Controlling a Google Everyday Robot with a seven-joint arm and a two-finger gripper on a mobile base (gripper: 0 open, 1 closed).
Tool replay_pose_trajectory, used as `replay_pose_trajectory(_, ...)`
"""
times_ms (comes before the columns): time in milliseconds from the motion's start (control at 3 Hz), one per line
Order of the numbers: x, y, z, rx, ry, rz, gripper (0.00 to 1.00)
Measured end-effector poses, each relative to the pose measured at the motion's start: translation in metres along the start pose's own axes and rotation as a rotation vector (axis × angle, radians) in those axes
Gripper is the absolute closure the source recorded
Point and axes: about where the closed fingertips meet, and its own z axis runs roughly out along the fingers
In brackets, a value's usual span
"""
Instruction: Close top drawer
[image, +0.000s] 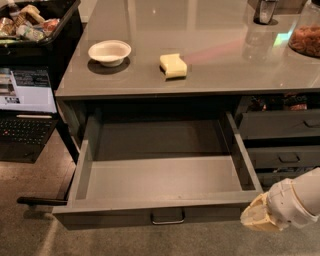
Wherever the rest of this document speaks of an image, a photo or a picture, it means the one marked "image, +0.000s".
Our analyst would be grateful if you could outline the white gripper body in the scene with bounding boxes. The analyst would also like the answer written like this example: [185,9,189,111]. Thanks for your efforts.
[267,178,319,229]

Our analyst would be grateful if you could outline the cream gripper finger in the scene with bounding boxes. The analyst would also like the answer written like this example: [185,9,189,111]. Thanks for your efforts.
[240,193,281,232]

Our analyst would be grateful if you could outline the grey drawer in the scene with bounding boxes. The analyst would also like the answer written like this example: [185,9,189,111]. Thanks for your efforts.
[248,146,320,169]
[53,113,262,229]
[239,109,320,140]
[257,172,302,187]

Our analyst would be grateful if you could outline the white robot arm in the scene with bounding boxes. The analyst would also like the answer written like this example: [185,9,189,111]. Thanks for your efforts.
[240,167,320,232]

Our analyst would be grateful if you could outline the yellow sponge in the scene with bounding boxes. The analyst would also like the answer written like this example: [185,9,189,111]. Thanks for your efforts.
[160,54,187,79]

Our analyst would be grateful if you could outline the clear jar with snacks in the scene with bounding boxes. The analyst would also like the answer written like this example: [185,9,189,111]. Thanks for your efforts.
[288,0,320,58]

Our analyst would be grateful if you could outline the dark cup on counter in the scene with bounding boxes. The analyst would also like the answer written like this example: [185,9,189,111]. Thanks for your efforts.
[254,0,278,25]

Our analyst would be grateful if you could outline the white paper bowl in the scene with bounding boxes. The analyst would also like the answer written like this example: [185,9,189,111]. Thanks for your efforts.
[88,40,131,67]

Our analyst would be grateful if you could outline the black laptop stand base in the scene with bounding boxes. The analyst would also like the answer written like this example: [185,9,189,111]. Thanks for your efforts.
[17,197,67,206]

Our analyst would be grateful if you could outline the open black laptop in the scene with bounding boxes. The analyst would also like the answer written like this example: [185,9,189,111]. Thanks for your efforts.
[0,66,59,146]

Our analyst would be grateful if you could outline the black plastic bin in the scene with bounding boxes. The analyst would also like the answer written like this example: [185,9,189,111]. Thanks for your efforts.
[0,0,83,89]

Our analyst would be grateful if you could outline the snack packets in bin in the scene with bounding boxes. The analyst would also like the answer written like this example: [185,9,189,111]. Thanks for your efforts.
[0,0,60,43]

